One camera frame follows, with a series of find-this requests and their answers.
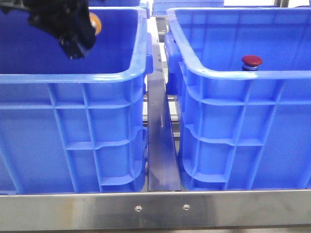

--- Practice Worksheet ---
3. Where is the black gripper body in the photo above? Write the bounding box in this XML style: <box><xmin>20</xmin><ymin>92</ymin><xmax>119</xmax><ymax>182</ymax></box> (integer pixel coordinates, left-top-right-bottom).
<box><xmin>0</xmin><ymin>0</ymin><xmax>96</xmax><ymax>59</ymax></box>

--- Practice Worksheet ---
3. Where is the yellow mushroom push button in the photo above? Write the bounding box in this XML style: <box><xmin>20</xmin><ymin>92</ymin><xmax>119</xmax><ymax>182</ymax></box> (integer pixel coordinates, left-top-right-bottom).
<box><xmin>89</xmin><ymin>12</ymin><xmax>102</xmax><ymax>35</ymax></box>

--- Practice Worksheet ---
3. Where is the red mushroom push button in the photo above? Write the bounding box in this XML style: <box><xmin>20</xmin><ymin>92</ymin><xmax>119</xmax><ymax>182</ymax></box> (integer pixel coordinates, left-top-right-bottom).
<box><xmin>242</xmin><ymin>55</ymin><xmax>263</xmax><ymax>71</ymax></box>

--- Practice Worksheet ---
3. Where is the rear left blue bin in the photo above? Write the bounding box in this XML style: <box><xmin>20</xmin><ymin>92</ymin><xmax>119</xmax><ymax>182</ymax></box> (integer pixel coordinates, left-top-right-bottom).
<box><xmin>88</xmin><ymin>0</ymin><xmax>150</xmax><ymax>17</ymax></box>

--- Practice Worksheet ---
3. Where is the rear centre blue crate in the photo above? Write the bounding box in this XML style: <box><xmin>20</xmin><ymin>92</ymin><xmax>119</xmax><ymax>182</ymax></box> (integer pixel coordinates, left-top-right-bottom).
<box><xmin>152</xmin><ymin>0</ymin><xmax>225</xmax><ymax>16</ymax></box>

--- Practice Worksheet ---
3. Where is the left blue plastic bin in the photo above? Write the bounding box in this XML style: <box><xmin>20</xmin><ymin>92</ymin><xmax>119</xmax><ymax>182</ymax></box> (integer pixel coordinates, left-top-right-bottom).
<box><xmin>0</xmin><ymin>7</ymin><xmax>153</xmax><ymax>195</ymax></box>

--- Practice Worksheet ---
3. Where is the blue plastic bin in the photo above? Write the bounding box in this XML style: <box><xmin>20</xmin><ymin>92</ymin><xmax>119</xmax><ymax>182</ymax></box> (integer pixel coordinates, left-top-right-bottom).
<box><xmin>166</xmin><ymin>8</ymin><xmax>311</xmax><ymax>190</ymax></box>
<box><xmin>0</xmin><ymin>7</ymin><xmax>153</xmax><ymax>195</ymax></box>

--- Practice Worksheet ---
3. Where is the right blue plastic bin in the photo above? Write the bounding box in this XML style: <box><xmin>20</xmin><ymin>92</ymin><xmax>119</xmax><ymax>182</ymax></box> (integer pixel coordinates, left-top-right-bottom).
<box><xmin>166</xmin><ymin>8</ymin><xmax>311</xmax><ymax>190</ymax></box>

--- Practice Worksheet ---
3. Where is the steel front rack rail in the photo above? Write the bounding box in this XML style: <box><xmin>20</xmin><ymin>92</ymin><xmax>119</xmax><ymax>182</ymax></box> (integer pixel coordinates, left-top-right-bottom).
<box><xmin>0</xmin><ymin>189</ymin><xmax>311</xmax><ymax>232</ymax></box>

